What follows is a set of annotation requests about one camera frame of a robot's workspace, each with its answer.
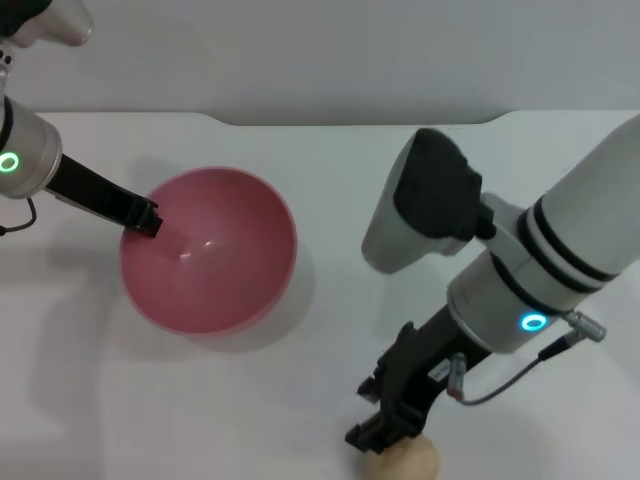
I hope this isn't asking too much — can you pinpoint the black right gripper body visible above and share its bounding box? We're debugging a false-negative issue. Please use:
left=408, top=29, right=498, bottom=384
left=398, top=301, right=489, bottom=427

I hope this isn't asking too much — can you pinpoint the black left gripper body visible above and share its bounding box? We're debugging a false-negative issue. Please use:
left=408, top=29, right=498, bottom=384
left=45, top=152, right=154, bottom=230

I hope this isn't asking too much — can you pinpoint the round egg yolk pastry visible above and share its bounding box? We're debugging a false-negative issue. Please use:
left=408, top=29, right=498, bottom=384
left=360, top=432, right=441, bottom=480

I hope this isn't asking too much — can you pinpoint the pink bowl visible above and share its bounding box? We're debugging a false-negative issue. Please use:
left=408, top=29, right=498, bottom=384
left=118, top=166, right=300, bottom=337

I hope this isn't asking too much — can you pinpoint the left arm gripper cable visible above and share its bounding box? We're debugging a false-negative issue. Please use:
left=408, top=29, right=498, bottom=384
left=0, top=196, right=37, bottom=236

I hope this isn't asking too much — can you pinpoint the arm gripper cable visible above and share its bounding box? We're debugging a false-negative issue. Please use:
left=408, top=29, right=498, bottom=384
left=0, top=196, right=37, bottom=236
left=448, top=308, right=608, bottom=405

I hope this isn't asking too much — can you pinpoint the right arm gripper cable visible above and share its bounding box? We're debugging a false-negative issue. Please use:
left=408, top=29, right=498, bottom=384
left=448, top=308, right=608, bottom=405

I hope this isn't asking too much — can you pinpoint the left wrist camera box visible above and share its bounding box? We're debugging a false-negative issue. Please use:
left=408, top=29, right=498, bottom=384
left=0, top=0, right=96, bottom=50

